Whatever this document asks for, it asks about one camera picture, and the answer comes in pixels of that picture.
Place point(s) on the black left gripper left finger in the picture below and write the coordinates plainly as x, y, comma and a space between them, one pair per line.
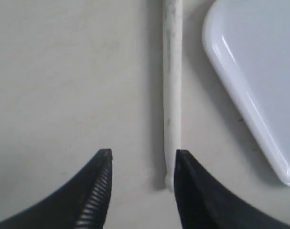
81, 203

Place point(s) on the white drumstick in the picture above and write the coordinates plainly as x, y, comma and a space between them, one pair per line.
172, 83

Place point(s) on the white plastic tray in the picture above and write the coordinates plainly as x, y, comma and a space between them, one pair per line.
248, 44

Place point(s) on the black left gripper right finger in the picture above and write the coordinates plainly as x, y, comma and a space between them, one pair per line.
204, 203

